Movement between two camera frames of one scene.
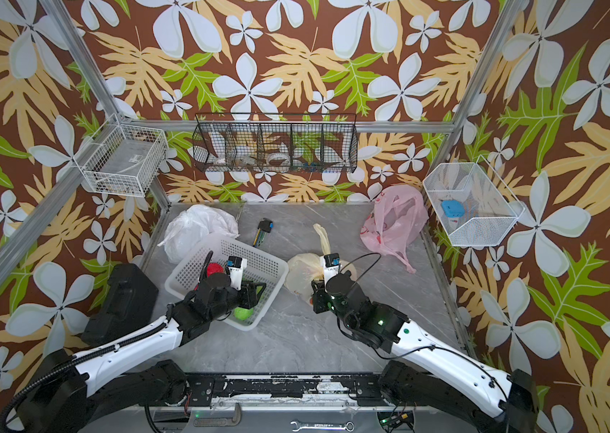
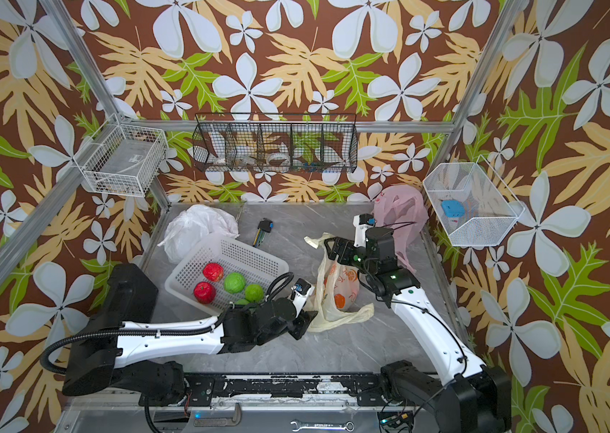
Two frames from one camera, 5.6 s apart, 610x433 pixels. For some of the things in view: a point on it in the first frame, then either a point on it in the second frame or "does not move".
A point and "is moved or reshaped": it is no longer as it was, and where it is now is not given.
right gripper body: [325, 301] -> [357, 257]
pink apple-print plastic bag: [396, 220] does not move
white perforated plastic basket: [261, 267] does not move
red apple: [214, 268] does not move
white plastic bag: [192, 225] does not move
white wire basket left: [123, 160] does not move
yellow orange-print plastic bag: [305, 269] is moved or reshaped
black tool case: [129, 304] does not move
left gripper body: [244, 298] -> [297, 327]
